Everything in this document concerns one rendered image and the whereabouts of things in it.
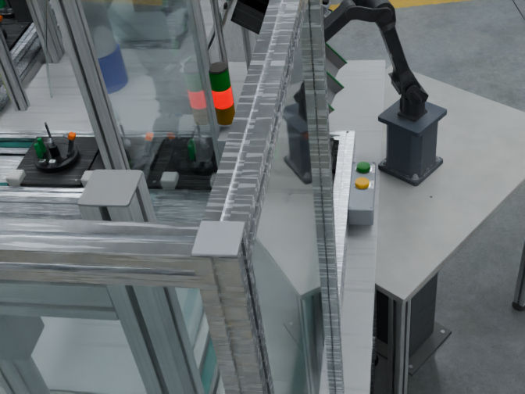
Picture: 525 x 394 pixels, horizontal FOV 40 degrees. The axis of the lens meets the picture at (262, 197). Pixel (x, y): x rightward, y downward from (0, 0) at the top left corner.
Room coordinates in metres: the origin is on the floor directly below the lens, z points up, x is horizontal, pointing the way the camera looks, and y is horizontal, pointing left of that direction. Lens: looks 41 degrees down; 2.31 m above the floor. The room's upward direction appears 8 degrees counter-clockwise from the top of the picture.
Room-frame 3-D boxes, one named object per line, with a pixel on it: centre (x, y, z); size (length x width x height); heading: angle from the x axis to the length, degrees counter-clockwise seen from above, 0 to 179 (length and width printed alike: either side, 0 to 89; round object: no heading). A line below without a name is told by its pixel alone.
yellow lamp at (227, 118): (1.51, 0.06, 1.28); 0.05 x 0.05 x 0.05
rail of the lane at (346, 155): (1.36, -0.18, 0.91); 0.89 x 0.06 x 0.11; 166
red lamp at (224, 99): (1.51, 0.06, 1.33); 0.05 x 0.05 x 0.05
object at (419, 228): (1.74, -0.44, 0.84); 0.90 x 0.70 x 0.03; 130
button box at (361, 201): (1.53, -0.29, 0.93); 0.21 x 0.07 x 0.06; 166
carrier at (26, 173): (1.85, 0.63, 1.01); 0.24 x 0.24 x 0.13; 76
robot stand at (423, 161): (1.70, -0.47, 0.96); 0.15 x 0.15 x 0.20; 40
